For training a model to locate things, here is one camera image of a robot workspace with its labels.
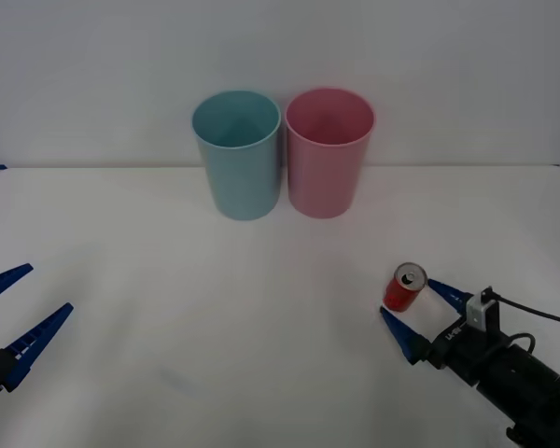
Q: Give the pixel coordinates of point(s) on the pale blue plastic bin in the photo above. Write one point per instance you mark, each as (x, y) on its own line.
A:
(242, 182)

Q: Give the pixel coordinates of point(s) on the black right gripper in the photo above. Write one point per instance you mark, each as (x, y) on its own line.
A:
(466, 350)

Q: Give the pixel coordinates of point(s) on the pink plastic bin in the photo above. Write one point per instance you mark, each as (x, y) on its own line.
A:
(324, 182)

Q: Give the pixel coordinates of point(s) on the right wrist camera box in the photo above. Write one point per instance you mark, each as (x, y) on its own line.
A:
(480, 312)

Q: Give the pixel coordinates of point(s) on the red drink can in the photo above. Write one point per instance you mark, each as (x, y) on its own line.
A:
(399, 296)

